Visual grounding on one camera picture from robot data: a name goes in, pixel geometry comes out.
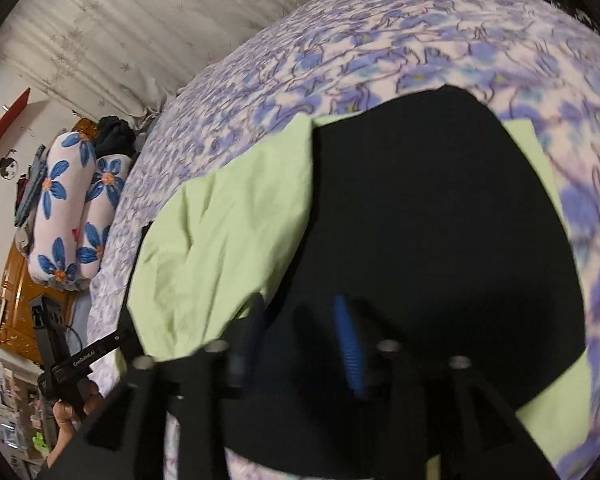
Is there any green and black garment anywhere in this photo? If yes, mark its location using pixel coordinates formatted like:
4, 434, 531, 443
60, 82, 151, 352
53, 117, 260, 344
128, 87, 585, 479

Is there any black clothes pile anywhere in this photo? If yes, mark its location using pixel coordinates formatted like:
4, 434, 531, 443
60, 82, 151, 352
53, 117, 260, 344
93, 116, 136, 158

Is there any left hand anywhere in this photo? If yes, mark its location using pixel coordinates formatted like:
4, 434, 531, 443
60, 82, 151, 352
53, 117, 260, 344
45, 380, 102, 468

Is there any large blue flower pillow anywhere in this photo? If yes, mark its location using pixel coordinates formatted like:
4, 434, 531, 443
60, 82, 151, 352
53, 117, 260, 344
28, 131, 95, 288

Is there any small blue flower pillow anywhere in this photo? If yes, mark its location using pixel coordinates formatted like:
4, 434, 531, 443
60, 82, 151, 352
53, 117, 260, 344
76, 154, 132, 281

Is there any cream curtain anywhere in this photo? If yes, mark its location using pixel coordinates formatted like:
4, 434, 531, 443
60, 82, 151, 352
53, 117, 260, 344
0, 0, 311, 122

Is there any purple cat print blanket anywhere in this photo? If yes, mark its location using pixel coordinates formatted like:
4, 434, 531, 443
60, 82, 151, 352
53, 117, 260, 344
87, 0, 600, 479

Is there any black cable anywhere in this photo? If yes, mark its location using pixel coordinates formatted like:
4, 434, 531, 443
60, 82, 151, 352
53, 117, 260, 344
61, 324, 86, 356

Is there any red wall shelf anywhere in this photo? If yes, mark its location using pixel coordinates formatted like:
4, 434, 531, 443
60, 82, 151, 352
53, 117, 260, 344
0, 88, 31, 142

